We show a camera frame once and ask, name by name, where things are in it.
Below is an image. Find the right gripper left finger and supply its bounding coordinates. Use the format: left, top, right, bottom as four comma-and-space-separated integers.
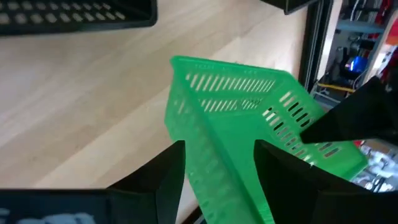
106, 139, 187, 224

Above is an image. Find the blue device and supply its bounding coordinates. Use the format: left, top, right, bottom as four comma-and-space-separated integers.
344, 55, 370, 75

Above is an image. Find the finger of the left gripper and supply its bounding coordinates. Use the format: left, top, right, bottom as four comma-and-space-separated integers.
299, 75, 398, 146

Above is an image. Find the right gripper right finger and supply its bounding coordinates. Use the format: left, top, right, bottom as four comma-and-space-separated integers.
253, 139, 368, 224

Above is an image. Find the yellow bar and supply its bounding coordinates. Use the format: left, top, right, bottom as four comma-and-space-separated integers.
316, 82, 356, 95

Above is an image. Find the green plastic slotted basket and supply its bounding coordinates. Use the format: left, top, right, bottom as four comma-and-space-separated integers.
164, 55, 369, 224

